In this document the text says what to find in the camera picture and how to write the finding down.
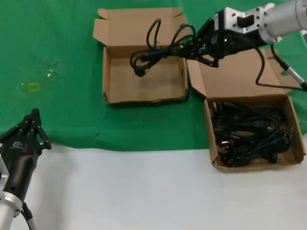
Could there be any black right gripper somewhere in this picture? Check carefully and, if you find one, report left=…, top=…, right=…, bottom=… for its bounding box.
left=184, top=17, right=266, bottom=69

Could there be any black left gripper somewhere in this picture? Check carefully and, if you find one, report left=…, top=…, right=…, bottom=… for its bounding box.
left=0, top=108, right=52, bottom=200

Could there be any open brown cardboard box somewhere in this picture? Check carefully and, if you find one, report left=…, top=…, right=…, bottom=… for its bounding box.
left=186, top=47, right=307, bottom=173
left=92, top=7, right=192, bottom=104

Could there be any green table cloth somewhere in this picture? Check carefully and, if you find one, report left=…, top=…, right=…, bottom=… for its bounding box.
left=0, top=0, right=307, bottom=154

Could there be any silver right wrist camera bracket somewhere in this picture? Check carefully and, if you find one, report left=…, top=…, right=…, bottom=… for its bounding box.
left=214, top=6, right=267, bottom=35

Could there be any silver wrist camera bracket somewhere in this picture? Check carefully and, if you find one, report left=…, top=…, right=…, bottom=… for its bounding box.
left=214, top=6, right=267, bottom=35
left=0, top=155, right=11, bottom=190

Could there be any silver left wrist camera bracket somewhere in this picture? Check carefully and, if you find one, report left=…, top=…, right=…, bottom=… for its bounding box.
left=0, top=155, right=11, bottom=190

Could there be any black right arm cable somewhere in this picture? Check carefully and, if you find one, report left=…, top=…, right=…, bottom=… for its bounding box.
left=251, top=43, right=307, bottom=92

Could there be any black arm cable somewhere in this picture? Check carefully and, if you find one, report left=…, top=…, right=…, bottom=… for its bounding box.
left=21, top=202, right=38, bottom=230
left=251, top=43, right=307, bottom=92

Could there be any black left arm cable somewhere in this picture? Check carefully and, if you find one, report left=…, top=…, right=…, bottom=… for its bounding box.
left=21, top=202, right=38, bottom=230

